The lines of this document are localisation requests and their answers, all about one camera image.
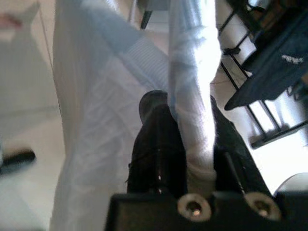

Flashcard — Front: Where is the white waffle garment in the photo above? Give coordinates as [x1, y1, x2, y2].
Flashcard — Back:
[49, 0, 222, 231]

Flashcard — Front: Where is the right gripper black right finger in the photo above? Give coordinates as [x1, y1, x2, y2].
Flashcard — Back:
[210, 95, 274, 195]

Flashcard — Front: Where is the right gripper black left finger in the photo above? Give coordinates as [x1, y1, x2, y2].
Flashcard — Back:
[126, 90, 190, 194]

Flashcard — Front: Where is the black clothes rack silver rail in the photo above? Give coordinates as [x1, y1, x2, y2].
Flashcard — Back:
[216, 0, 308, 149]

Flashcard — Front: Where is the black hanging shirt small logo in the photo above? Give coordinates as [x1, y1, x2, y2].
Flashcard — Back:
[225, 9, 308, 111]

